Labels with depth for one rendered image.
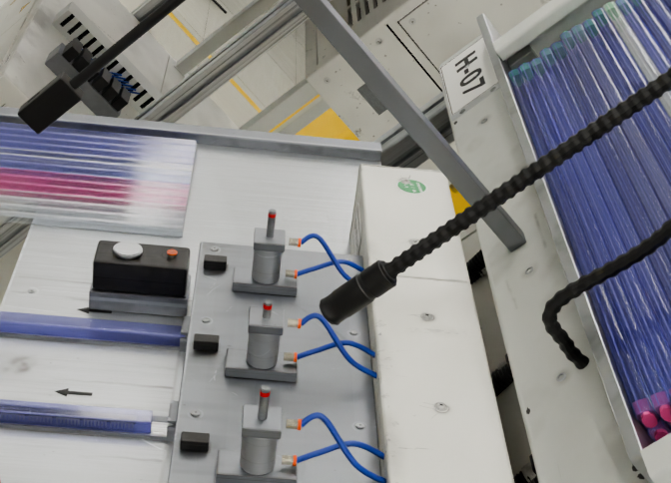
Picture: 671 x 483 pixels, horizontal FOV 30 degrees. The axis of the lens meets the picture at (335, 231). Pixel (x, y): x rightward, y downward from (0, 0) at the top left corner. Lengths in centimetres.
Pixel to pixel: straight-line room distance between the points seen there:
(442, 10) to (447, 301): 119
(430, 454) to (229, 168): 55
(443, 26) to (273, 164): 86
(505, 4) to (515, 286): 121
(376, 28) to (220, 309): 120
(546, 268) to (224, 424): 27
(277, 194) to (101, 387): 35
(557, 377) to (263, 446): 20
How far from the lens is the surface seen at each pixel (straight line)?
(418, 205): 108
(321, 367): 90
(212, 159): 129
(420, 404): 84
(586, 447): 78
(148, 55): 276
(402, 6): 208
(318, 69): 212
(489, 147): 113
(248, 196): 123
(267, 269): 96
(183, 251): 104
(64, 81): 92
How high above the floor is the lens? 152
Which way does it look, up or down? 17 degrees down
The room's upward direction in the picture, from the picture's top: 55 degrees clockwise
